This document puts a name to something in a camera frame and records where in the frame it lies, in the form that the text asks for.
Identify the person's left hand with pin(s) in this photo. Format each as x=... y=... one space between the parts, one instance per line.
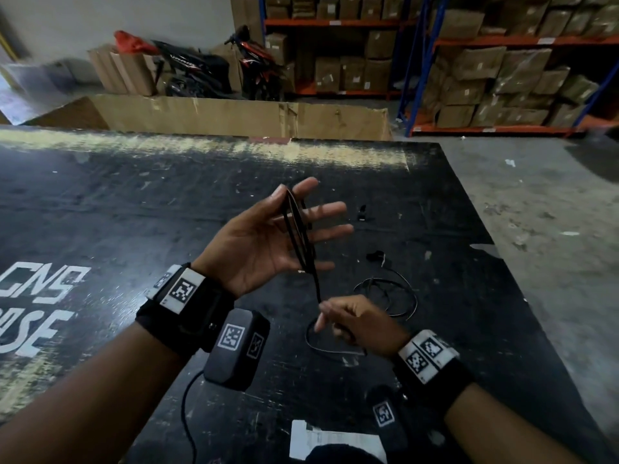
x=246 y=248

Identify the person's right hand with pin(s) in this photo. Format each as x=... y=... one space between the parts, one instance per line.
x=370 y=326

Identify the person's right fingers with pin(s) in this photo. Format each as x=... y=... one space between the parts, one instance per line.
x=329 y=314

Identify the person's left little finger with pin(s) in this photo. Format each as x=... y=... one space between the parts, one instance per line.
x=323 y=267

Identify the person's left thumb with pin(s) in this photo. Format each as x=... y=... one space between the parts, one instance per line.
x=266 y=201

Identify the person's left middle finger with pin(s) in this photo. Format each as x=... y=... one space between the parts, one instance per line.
x=329 y=210

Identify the person's left forearm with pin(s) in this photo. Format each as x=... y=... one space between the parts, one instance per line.
x=92 y=401

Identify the person's right forearm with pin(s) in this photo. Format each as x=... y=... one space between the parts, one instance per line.
x=503 y=432

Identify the small black clip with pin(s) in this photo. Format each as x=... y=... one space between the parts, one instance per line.
x=362 y=213

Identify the large flat cardboard box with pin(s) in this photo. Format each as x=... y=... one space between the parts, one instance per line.
x=232 y=115

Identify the black right wrist band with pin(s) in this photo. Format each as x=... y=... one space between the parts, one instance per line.
x=433 y=369

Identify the black wrist band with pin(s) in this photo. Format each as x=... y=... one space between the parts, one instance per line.
x=433 y=369
x=186 y=309

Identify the white paper sheet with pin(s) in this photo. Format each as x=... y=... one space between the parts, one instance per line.
x=333 y=439

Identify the black left wrist band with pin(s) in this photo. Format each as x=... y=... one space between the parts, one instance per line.
x=186 y=309

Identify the red and black motorcycle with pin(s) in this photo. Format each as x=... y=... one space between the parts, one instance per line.
x=256 y=62

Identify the black scooter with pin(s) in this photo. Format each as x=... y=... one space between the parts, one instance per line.
x=198 y=70

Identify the group of shelved cardboard boxes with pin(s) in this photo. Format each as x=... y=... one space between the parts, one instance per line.
x=353 y=62

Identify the blue and orange shelf rack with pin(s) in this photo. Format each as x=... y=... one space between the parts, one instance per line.
x=507 y=41
x=338 y=23

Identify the tall leaning cardboard boxes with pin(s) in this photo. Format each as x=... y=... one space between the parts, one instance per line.
x=123 y=70

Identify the red bag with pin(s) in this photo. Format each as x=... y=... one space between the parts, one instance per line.
x=133 y=42

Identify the group of wrapped cardboard boxes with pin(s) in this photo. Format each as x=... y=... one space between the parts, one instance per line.
x=507 y=86

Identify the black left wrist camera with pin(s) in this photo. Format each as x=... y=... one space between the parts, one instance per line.
x=237 y=350

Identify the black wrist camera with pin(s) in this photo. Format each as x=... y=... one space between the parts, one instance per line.
x=237 y=350
x=387 y=415

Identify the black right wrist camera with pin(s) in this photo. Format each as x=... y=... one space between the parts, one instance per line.
x=387 y=415

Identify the stacked cardboard boxes by wall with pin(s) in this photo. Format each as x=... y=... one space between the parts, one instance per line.
x=246 y=16

